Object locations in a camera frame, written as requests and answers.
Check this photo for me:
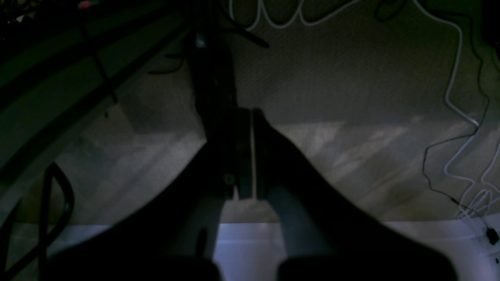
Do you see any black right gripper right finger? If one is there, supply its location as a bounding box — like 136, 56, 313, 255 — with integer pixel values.
253, 110, 457, 281

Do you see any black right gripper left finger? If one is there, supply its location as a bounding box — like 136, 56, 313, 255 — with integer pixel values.
45, 110, 252, 281

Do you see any thin black cable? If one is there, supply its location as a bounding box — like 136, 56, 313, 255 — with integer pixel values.
375, 0, 500, 246

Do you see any black table leg frame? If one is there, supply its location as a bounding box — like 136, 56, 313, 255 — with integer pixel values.
0, 0, 270, 281

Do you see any white cable on floor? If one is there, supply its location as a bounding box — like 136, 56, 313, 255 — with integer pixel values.
229, 0, 500, 219

